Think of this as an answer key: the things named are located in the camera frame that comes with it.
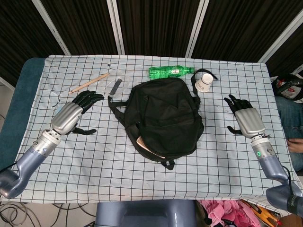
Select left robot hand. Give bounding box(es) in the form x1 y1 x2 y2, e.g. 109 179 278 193
51 90 105 136

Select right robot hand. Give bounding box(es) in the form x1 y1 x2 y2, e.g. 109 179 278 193
223 94 267 138

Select brown spiral notebook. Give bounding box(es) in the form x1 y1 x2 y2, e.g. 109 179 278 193
136 136 166 159

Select black backpack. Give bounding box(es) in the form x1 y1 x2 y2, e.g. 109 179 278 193
107 68 220 171

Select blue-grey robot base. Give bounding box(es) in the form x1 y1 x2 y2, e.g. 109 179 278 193
95 199 198 227

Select clear thin-rimmed glasses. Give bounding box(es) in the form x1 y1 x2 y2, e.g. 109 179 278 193
50 91 62 110

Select wooden stick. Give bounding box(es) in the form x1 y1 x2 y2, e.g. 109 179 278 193
68 72 110 95

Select person in blue jeans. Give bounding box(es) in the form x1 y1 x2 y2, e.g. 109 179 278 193
276 96 303 171

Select checkered white tablecloth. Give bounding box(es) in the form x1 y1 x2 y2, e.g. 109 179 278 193
1 54 303 217

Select teal table pad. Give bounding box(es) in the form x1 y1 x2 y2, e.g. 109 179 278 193
0 57 47 190

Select grey flat utensil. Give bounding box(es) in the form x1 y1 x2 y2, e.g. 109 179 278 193
108 79 123 97

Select white paper cup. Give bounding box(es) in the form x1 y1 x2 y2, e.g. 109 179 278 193
194 73 214 93

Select clear plastic case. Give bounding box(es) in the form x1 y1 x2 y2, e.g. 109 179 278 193
103 75 127 98

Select dark slatted partition panel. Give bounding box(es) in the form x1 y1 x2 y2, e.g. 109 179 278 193
266 28 303 79
0 0 65 82
116 0 201 57
192 0 303 62
40 0 118 56

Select pink cloth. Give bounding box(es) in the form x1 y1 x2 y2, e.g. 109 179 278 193
197 199 258 227

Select orange toy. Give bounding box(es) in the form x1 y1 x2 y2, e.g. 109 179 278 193
246 201 282 223

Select green plastic bottle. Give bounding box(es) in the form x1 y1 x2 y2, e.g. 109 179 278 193
148 65 195 79

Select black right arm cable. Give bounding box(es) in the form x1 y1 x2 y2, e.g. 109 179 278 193
281 165 297 197

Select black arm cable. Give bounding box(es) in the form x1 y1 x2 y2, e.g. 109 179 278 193
281 165 297 197
0 162 18 174

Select white partition frame post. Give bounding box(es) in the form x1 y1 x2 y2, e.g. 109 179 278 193
30 0 71 56
258 10 303 63
186 0 210 57
106 0 125 55
0 76 15 90

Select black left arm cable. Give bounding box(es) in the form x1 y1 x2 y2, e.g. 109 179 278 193
0 162 18 174

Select black floor cable bundle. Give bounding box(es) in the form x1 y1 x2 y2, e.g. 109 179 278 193
53 202 96 227

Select grey floor cable bundle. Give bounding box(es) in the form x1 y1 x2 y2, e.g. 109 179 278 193
0 202 33 227

